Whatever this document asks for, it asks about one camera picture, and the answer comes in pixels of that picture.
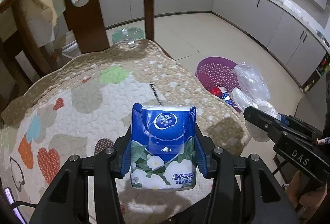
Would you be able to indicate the grey kitchen cabinets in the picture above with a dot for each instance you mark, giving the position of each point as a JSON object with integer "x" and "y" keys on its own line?
{"x": 295, "y": 44}

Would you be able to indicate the green glass bowl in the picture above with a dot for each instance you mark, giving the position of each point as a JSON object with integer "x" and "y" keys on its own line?
{"x": 127, "y": 34}

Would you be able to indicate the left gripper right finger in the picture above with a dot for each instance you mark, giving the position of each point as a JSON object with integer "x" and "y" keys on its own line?
{"x": 244, "y": 189}

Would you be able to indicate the long red carton box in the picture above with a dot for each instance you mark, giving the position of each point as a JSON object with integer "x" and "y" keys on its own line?
{"x": 216, "y": 92}

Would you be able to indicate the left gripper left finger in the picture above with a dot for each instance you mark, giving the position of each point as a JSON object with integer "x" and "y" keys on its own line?
{"x": 66, "y": 198}

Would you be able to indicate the wooden chair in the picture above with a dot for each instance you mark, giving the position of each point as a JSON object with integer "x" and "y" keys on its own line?
{"x": 24, "y": 22}

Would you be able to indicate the blue Vinda tissue pack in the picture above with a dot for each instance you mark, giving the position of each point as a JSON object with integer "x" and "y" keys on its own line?
{"x": 163, "y": 147}

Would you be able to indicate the clear plastic bag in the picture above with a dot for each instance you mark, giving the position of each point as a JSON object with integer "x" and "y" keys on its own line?
{"x": 252, "y": 98}

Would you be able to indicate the purple plastic waste basket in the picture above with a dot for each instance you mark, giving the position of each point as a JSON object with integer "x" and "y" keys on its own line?
{"x": 217, "y": 72}

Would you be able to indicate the quilted heart pattern table cover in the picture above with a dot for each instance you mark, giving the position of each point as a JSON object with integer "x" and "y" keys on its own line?
{"x": 86, "y": 105}

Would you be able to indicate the person right hand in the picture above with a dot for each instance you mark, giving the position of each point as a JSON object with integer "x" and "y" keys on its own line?
{"x": 312, "y": 199}

